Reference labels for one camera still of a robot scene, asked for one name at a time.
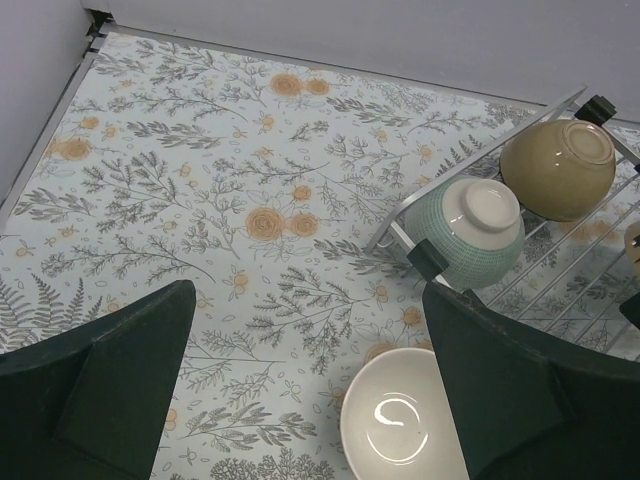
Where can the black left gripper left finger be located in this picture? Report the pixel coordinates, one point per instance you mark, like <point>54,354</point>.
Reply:
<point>91,403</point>

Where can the beige floral bowl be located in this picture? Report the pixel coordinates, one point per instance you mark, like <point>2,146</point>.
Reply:
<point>396,422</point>

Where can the olive beige plain bowl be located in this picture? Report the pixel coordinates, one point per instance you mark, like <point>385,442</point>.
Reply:
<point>560,170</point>

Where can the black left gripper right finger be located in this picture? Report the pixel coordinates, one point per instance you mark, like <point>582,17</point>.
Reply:
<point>528,405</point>

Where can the pale green ribbed bowl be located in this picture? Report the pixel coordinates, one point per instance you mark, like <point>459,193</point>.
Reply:
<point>475,224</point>

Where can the beige bowl white flower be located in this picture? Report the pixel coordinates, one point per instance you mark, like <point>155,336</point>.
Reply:
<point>632,246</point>

